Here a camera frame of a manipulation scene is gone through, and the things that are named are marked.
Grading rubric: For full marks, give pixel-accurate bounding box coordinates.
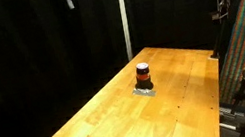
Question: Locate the dark upside-down cup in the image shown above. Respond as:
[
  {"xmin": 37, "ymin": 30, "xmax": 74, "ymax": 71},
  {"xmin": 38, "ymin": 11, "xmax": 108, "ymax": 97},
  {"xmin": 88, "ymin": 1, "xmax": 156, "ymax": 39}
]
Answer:
[{"xmin": 131, "ymin": 61, "xmax": 156, "ymax": 93}]

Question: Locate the white vertical pole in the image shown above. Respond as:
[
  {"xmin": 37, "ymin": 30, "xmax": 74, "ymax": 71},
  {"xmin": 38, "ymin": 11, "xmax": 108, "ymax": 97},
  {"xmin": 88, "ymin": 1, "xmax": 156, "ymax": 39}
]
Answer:
[{"xmin": 117, "ymin": 0, "xmax": 136, "ymax": 62}]

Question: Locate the small white tag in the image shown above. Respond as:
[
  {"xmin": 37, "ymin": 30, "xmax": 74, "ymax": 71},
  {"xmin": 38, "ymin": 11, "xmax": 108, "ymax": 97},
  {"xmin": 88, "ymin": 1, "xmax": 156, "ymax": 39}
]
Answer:
[{"xmin": 66, "ymin": 0, "xmax": 76, "ymax": 11}]

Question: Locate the small grey base plate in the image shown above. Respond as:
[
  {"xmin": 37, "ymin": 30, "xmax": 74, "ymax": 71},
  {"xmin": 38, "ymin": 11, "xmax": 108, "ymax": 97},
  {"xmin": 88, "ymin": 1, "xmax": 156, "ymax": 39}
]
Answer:
[{"xmin": 131, "ymin": 84, "xmax": 158, "ymax": 101}]

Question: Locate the aluminium rail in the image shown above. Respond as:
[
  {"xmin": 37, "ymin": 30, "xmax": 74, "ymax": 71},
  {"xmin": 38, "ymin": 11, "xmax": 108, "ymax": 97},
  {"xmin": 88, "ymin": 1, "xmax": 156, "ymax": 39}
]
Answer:
[{"xmin": 216, "ymin": 99, "xmax": 245, "ymax": 133}]

